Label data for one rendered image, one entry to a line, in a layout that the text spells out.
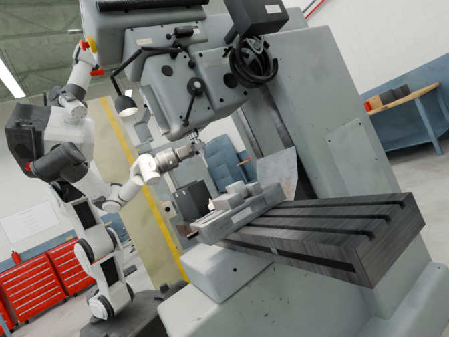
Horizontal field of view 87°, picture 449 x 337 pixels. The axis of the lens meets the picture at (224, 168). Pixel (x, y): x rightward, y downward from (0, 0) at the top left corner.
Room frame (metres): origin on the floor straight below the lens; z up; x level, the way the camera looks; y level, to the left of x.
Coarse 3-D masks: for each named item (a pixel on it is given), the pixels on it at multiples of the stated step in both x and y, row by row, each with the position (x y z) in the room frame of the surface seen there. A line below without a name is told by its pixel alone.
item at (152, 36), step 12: (168, 24) 0.97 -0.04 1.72; (180, 24) 0.99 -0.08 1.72; (192, 24) 1.01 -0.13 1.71; (132, 36) 0.89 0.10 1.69; (144, 36) 0.91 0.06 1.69; (156, 36) 0.93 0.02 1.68; (192, 36) 1.00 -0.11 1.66; (204, 36) 1.03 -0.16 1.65; (132, 48) 0.89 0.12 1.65; (180, 48) 0.99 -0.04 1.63; (144, 60) 0.96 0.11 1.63; (132, 72) 1.01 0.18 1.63
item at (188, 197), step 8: (192, 184) 1.36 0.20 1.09; (200, 184) 1.37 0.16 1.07; (176, 192) 1.43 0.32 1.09; (184, 192) 1.36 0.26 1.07; (192, 192) 1.33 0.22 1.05; (200, 192) 1.36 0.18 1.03; (208, 192) 1.39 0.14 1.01; (176, 200) 1.47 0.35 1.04; (184, 200) 1.39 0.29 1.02; (192, 200) 1.32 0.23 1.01; (200, 200) 1.34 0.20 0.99; (208, 200) 1.37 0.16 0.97; (184, 208) 1.43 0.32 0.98; (192, 208) 1.35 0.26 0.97; (200, 208) 1.33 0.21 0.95; (208, 208) 1.36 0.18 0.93; (184, 216) 1.46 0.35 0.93; (192, 216) 1.39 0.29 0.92; (200, 216) 1.32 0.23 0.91
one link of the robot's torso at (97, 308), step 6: (126, 282) 1.39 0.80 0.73; (132, 288) 1.38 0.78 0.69; (96, 294) 1.40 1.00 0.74; (90, 300) 1.35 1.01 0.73; (96, 300) 1.29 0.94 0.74; (90, 306) 1.34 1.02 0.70; (96, 306) 1.27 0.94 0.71; (102, 306) 1.25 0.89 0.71; (96, 312) 1.30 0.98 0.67; (102, 312) 1.25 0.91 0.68; (102, 318) 1.30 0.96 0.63
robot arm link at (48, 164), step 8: (56, 152) 0.90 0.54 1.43; (40, 160) 0.89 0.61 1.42; (48, 160) 0.89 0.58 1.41; (56, 160) 0.89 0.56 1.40; (64, 160) 0.90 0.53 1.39; (40, 168) 0.88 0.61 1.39; (48, 168) 0.89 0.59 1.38; (56, 168) 0.90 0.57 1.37; (64, 168) 0.92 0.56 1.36; (72, 168) 0.93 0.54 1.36; (80, 168) 0.96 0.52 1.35; (48, 176) 0.90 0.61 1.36; (56, 176) 0.92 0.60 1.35; (64, 176) 0.94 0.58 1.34; (72, 176) 0.94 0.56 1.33; (80, 176) 0.96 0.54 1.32
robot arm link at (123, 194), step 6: (114, 186) 1.11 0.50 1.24; (120, 186) 1.13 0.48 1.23; (126, 186) 1.04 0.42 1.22; (132, 186) 1.03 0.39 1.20; (114, 192) 1.09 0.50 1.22; (120, 192) 1.07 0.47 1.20; (126, 192) 1.05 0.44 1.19; (132, 192) 1.05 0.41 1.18; (108, 198) 1.06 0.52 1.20; (114, 198) 1.06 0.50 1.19; (120, 198) 1.08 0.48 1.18; (126, 198) 1.07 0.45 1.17; (132, 198) 1.09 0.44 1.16
